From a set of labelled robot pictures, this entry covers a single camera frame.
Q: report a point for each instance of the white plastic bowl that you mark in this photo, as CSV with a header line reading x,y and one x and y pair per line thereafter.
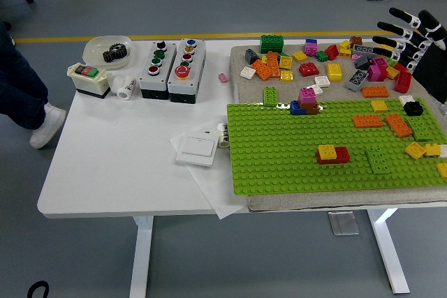
x,y
94,50

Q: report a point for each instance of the white wall switch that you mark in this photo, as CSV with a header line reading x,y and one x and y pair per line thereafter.
x,y
197,148

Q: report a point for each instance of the red two-by-four brick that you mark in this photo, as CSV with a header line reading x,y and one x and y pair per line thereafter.
x,y
403,82
343,153

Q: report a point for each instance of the person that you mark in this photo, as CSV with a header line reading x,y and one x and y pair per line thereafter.
x,y
21,81

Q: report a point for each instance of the white table leg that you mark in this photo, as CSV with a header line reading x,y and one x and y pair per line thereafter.
x,y
391,259
141,259

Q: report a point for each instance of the small orange brick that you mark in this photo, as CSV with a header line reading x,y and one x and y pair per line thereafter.
x,y
272,56

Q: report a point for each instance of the dark grey slope brick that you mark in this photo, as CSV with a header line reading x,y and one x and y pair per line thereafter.
x,y
251,56

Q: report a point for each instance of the lime two-by-two brick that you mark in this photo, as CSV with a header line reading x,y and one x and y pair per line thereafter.
x,y
391,63

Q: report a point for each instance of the yellow floor tape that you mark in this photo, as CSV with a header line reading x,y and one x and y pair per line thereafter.
x,y
52,39

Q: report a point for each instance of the white paper sheet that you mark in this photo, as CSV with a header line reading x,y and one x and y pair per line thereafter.
x,y
213,190

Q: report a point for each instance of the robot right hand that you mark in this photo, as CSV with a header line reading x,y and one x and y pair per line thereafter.
x,y
431,60

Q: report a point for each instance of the white pipe fitting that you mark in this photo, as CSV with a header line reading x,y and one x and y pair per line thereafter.
x,y
115,85

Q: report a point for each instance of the cream red-green switch box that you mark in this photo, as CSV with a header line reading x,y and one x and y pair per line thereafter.
x,y
89,83

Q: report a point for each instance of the black brick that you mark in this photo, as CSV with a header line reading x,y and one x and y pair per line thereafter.
x,y
413,109

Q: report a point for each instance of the grey-brown mat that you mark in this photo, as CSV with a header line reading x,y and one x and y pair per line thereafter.
x,y
297,83

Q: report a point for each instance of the green two-by-four plate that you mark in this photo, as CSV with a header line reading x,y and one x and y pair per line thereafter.
x,y
422,128
378,160

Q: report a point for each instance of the grey four-button control box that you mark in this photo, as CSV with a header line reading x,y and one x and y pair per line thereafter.
x,y
146,83

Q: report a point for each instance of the clear plastic bag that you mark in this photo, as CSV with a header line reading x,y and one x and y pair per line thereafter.
x,y
441,109

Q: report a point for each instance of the red two-by-two brick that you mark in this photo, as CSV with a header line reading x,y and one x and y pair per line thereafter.
x,y
399,67
331,52
308,69

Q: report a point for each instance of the white printed cylinder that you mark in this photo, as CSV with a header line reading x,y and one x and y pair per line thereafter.
x,y
127,88
223,135

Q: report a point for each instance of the pink two-by-two brick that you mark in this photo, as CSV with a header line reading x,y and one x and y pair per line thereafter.
x,y
307,95
310,49

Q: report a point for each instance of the translucent yellow brick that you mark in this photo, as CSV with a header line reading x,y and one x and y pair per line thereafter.
x,y
286,76

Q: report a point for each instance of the white square tile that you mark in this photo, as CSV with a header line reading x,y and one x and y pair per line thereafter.
x,y
322,81
317,86
248,72

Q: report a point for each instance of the small pink brick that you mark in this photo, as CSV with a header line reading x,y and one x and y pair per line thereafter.
x,y
356,57
223,77

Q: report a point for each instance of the orange two-by-four brick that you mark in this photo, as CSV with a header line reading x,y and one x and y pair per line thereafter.
x,y
399,125
261,69
274,67
374,91
367,121

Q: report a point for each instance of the small yellow brick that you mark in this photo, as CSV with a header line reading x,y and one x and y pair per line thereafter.
x,y
263,59

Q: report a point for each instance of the grey emergency-stop control box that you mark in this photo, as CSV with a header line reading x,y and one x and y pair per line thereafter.
x,y
179,87

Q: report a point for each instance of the small white brick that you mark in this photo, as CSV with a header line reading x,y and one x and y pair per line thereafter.
x,y
443,151
406,99

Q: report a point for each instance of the small green brick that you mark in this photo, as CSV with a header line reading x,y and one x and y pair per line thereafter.
x,y
283,54
321,56

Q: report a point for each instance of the black gear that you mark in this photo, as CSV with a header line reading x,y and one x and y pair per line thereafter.
x,y
120,50
109,57

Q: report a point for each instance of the green studded baseplate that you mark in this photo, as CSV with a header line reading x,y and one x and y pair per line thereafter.
x,y
272,144

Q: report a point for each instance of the large dark green brick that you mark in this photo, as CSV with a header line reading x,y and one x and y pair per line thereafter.
x,y
271,45

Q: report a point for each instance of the brown brick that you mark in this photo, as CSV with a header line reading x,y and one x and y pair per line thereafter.
x,y
311,107
356,40

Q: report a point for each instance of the light grey brick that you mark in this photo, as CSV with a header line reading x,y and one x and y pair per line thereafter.
x,y
363,50
357,81

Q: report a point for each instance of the blue brick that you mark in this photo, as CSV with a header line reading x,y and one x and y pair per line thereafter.
x,y
297,109
311,41

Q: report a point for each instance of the silver floor plate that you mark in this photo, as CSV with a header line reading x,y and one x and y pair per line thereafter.
x,y
344,223

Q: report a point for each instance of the yellow two-by-two brick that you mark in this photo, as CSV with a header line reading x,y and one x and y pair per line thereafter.
x,y
392,73
415,150
285,63
345,44
379,106
300,56
345,53
327,151
442,170
433,150

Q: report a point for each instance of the magenta brick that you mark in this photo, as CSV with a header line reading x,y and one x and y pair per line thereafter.
x,y
379,62
377,73

